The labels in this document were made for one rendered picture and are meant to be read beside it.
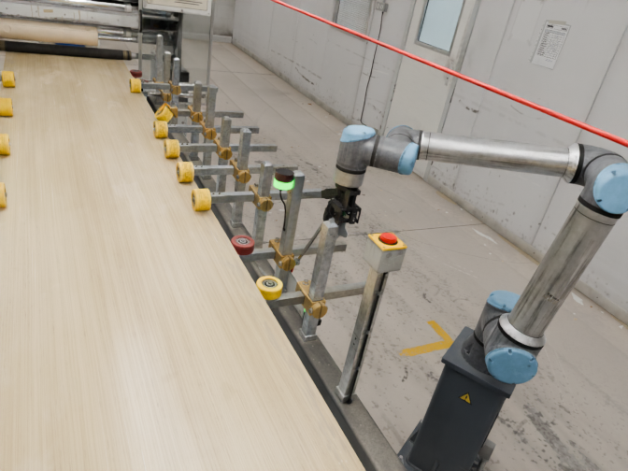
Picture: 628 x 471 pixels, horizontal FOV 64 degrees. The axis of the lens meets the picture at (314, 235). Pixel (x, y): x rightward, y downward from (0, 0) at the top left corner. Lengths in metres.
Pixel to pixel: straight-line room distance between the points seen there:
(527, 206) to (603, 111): 0.89
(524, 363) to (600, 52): 2.78
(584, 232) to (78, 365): 1.30
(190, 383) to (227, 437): 0.17
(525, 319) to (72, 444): 1.23
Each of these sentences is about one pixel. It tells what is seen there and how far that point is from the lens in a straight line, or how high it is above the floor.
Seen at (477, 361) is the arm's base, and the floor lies 0.63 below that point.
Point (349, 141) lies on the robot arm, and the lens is 1.42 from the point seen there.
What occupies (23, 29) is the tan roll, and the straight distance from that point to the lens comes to 3.95.
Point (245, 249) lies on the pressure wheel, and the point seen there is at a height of 0.90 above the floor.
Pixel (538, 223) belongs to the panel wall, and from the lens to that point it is 4.30.
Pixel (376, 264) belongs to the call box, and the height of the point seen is 1.17.
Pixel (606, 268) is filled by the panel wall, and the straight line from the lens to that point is 4.01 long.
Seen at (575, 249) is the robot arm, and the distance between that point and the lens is 1.55.
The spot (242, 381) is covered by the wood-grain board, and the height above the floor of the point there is 0.90.
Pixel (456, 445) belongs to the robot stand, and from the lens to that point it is 2.16.
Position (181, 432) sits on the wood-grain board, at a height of 0.90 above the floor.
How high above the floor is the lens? 1.78
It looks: 29 degrees down
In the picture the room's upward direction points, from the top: 11 degrees clockwise
